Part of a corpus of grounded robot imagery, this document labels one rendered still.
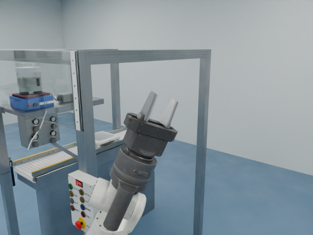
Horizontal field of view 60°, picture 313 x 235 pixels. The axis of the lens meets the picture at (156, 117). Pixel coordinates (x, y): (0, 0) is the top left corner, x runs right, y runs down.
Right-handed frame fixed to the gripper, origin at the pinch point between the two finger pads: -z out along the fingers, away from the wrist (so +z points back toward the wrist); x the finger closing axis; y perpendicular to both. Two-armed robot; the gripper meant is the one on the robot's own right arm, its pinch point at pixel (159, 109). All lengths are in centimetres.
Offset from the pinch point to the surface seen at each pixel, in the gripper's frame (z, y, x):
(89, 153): 40, 61, -12
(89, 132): 31, 63, -8
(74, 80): 12, 66, 4
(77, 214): 68, 55, -15
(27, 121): 55, 121, 11
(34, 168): 92, 135, -5
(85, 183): 49, 50, -11
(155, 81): 26, 426, -216
